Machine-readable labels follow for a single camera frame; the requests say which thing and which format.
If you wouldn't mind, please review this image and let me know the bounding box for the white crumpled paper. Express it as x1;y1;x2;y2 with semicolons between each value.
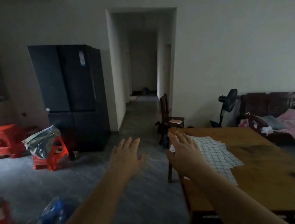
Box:
260;125;274;136

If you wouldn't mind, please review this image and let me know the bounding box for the black standing fan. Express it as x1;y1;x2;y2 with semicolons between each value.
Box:
207;88;241;129

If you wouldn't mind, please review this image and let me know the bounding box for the black refrigerator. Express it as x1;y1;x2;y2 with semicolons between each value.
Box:
27;39;113;157

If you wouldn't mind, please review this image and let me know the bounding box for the person's left forearm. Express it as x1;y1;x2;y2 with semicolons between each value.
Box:
44;168;137;224

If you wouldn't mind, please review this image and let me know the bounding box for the white blue label sticker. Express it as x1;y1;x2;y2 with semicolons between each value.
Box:
78;50;86;67

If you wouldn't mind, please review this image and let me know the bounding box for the person's right hand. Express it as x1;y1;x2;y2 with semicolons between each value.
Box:
164;128;211;181

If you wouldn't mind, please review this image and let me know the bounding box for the dark wooden sofa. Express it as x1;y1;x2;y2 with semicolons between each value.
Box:
236;89;295;150

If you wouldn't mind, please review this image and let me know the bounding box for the grey fabric bundle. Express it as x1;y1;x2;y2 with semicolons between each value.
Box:
21;125;64;161

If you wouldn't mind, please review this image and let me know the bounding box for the black blue bag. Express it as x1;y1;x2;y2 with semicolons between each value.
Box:
154;119;172;149

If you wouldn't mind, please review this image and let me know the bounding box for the grey folded garment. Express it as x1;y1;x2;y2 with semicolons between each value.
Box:
258;113;286;132

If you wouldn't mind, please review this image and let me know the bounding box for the person's right forearm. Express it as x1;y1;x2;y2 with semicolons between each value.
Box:
179;159;289;224

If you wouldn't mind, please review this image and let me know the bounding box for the blue plastic bag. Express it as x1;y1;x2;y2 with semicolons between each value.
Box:
24;196;71;224

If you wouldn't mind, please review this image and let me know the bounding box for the person's left hand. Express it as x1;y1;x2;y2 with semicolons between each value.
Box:
106;135;148;181

